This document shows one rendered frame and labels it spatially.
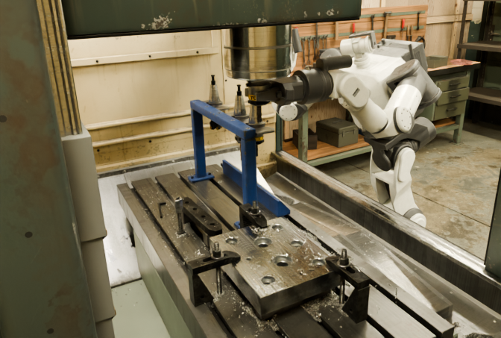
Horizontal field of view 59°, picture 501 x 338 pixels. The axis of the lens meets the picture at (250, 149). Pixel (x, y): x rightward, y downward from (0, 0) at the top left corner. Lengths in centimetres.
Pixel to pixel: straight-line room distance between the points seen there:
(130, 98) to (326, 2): 122
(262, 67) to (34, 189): 56
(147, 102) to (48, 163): 146
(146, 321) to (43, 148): 105
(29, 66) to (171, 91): 151
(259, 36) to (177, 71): 112
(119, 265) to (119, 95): 72
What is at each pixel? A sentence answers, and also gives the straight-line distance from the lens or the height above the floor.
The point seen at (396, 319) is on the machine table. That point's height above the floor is 90.
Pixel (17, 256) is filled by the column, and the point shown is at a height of 130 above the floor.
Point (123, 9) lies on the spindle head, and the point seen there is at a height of 159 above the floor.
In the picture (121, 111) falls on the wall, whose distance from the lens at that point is 202.
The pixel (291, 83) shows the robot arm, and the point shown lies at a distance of 108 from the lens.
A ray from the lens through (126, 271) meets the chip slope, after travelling 177.
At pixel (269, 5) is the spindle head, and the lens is 93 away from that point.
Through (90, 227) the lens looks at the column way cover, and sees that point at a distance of 78.
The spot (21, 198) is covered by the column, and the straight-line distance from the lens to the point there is 63.
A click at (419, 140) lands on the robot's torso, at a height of 101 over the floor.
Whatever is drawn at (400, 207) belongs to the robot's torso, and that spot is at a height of 71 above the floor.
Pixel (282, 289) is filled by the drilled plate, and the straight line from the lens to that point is 104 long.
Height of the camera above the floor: 162
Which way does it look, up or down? 20 degrees down
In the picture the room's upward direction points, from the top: 2 degrees counter-clockwise
